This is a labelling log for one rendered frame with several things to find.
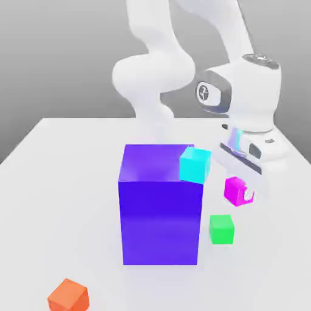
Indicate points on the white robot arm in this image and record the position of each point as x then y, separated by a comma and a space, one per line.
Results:
155, 73

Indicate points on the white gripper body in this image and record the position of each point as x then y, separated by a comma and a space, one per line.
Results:
243, 171

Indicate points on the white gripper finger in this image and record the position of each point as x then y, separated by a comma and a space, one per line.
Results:
248, 194

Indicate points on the small cyan cube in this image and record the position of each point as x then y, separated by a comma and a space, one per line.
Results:
194, 165

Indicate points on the small magenta cube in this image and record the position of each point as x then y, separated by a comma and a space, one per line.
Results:
233, 190

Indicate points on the small green cube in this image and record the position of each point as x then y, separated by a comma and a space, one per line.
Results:
221, 229

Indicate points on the large purple box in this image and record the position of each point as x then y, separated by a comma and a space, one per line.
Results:
160, 218

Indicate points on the small orange cube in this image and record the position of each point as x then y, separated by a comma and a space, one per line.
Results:
69, 295

